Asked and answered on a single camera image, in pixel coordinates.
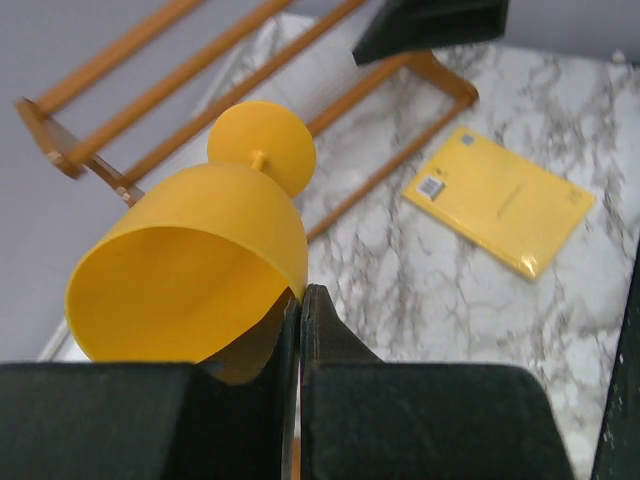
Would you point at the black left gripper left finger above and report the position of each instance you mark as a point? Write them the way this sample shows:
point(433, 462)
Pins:
point(230, 418)

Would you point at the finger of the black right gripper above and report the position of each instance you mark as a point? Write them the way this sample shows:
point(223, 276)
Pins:
point(414, 25)

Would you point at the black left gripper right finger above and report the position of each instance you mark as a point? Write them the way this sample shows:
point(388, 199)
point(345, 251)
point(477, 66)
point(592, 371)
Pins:
point(364, 418)

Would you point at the yellow plastic goblet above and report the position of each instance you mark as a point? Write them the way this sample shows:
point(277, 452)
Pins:
point(203, 266)

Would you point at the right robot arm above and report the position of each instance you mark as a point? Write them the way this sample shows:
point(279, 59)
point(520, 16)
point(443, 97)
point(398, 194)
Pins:
point(617, 450)

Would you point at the wooden shelf rack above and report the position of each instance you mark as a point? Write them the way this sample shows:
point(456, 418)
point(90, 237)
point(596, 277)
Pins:
point(34, 207)

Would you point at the yellow book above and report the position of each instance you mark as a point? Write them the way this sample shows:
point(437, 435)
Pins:
point(519, 212)

